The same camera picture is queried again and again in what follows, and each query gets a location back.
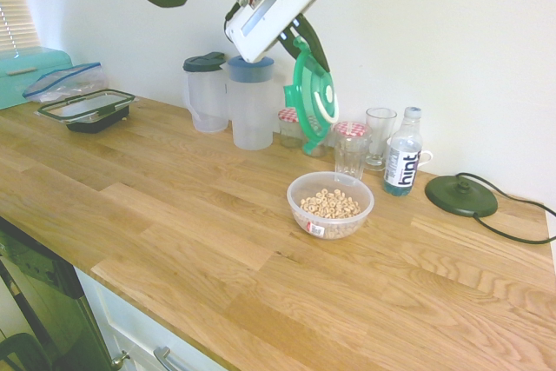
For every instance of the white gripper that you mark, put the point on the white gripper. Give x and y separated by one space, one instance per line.
269 19

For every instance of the green round container lid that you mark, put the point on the green round container lid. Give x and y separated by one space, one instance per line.
310 97

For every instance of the glass jar red checkered lid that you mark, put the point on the glass jar red checkered lid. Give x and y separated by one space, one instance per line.
352 127
289 127

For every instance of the clear pitcher blue lid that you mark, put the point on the clear pitcher blue lid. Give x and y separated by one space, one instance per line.
249 114

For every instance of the clear pitcher dark green lid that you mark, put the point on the clear pitcher dark green lid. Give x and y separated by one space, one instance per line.
208 101

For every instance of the clear plastic food bowl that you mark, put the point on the clear plastic food bowl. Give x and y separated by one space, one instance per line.
302 214

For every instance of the rectangular container dark-rimmed lid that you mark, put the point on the rectangular container dark-rimmed lid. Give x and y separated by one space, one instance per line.
87 106

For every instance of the tall footed glass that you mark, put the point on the tall footed glass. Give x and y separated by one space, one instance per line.
381 127

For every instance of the faceted drinking glass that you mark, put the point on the faceted drinking glass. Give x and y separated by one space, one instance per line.
349 162

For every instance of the hint water bottle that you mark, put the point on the hint water bottle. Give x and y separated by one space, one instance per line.
401 162

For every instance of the white mug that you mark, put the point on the white mug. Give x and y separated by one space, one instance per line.
419 154

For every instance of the cereal rings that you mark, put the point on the cereal rings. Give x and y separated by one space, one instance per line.
330 206

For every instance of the black kettle base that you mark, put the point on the black kettle base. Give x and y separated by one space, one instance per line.
456 201

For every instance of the clear zip plastic bag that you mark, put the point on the clear zip plastic bag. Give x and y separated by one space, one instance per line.
65 82

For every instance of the teal bread box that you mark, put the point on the teal bread box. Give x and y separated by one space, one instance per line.
26 62

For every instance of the window blinds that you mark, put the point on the window blinds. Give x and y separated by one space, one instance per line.
13 10

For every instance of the white cabinet drawer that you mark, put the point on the white cabinet drawer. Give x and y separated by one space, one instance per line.
121 314

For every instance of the black dishwasher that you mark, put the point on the black dishwasher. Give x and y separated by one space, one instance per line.
52 301

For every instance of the metal cabinet knob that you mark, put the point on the metal cabinet knob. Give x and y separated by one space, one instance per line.
119 360

